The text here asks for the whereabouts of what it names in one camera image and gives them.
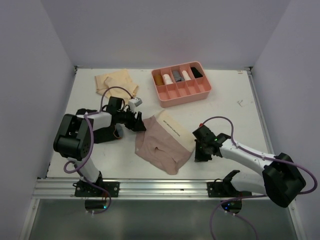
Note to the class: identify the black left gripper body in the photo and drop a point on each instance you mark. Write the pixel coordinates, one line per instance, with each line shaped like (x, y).
(124, 116)

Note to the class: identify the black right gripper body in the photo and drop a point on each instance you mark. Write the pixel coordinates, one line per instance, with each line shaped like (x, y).
(203, 144)

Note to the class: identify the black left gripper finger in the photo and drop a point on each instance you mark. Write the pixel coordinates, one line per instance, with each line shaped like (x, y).
(139, 124)
(132, 124)

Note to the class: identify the pink underwear cream waistband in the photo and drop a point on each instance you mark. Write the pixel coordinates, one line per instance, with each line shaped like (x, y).
(165, 144)

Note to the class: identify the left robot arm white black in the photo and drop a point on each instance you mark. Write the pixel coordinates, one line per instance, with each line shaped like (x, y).
(78, 133)

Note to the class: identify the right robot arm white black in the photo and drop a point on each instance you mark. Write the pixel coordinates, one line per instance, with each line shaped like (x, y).
(282, 180)

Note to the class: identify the beige underwear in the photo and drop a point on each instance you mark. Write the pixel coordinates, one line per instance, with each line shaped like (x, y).
(120, 78)

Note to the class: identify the black underwear orange trim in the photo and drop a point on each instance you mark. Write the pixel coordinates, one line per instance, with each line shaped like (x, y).
(104, 130)

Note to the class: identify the brown rolled underwear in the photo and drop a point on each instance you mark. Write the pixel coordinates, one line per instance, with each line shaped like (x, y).
(158, 79)

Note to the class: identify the grey rolled underwear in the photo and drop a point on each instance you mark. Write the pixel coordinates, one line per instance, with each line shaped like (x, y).
(177, 76)

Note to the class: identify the black rolled underwear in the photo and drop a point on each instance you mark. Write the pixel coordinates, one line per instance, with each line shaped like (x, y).
(197, 72)

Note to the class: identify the pink divided organizer tray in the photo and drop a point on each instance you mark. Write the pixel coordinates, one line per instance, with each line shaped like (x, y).
(183, 92)

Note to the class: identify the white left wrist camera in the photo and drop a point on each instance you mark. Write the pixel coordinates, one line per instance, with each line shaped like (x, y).
(134, 102)

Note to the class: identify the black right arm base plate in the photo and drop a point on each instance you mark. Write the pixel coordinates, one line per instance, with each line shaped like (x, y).
(223, 188)

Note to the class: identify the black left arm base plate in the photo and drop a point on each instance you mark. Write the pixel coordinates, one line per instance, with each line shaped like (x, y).
(98, 189)

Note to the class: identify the aluminium table frame rail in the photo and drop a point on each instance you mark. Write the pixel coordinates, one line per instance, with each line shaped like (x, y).
(233, 95)

